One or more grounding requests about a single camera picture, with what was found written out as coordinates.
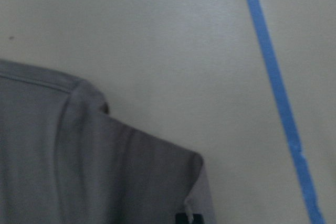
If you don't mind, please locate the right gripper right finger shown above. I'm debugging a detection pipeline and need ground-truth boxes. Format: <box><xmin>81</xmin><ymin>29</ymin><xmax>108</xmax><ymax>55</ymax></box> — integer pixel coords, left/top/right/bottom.
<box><xmin>192</xmin><ymin>214</ymin><xmax>203</xmax><ymax>224</ymax></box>

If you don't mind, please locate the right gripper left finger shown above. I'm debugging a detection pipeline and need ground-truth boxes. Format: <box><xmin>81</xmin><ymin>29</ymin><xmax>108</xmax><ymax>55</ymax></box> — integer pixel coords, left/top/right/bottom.
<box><xmin>175</xmin><ymin>213</ymin><xmax>188</xmax><ymax>224</ymax></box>

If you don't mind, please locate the dark brown t-shirt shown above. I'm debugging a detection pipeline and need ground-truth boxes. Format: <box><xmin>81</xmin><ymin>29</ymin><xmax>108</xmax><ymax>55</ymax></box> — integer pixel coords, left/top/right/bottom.
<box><xmin>1</xmin><ymin>60</ymin><xmax>216</xmax><ymax>223</ymax></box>

